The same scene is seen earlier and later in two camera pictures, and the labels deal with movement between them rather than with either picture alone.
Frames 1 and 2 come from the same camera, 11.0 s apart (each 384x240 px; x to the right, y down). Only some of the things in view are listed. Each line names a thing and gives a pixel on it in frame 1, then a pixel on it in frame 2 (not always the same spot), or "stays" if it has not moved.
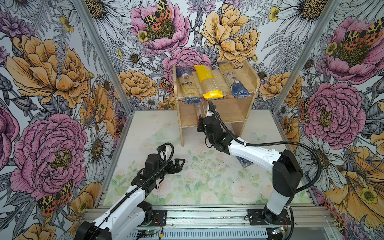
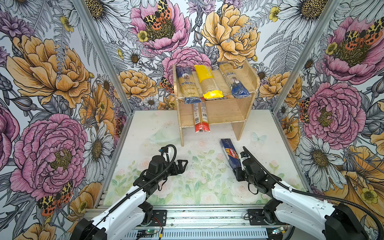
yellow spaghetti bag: x=206 y=79 stays
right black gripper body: x=201 y=128 → x=249 y=179
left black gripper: x=178 y=168 stays
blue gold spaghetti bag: x=238 y=89 stays
